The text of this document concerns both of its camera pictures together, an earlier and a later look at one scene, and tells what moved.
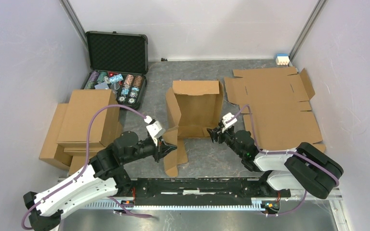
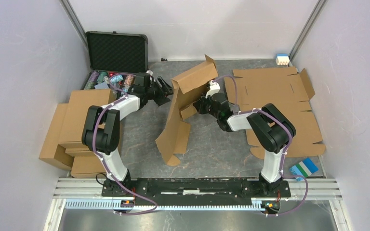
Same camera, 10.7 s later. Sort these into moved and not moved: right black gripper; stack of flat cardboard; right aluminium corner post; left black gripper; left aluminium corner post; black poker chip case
Moved: left black gripper; right black gripper
Not moved: right aluminium corner post; left aluminium corner post; black poker chip case; stack of flat cardboard
